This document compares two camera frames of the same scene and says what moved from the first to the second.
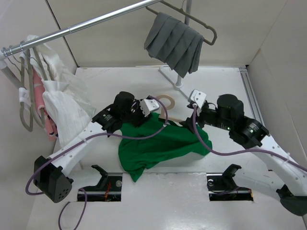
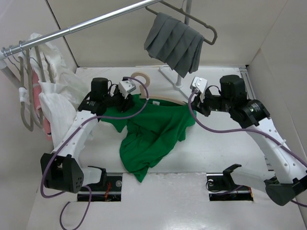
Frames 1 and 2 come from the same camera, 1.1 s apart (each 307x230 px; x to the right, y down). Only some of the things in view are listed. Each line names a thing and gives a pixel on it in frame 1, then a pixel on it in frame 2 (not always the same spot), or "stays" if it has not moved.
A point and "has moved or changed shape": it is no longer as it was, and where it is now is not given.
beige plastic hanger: x=162 y=114 -> x=142 y=87
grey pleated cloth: x=172 y=41 stays
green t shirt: x=172 y=142 has moved or changed shape
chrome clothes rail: x=11 y=49 stays
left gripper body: x=136 y=116 -> x=117 y=100
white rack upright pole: x=9 y=74 stays
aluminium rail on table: x=251 y=95 stays
